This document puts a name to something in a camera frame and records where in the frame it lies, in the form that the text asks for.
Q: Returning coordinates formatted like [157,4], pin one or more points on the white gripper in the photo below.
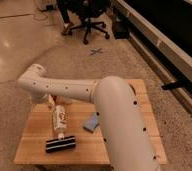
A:
[49,101]

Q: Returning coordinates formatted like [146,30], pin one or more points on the white plastic bottle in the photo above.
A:
[59,121]

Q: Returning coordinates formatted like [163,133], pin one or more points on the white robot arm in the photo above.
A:
[126,138]

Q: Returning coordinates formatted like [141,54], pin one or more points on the blue sponge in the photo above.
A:
[91,123]

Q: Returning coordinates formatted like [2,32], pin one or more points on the person's leg and shoe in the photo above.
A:
[67,23]

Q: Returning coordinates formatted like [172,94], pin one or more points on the red bowl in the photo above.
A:
[133,89]

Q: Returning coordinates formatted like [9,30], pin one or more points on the black office chair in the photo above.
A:
[86,10]

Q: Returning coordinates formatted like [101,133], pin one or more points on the black box on floor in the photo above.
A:
[119,29]

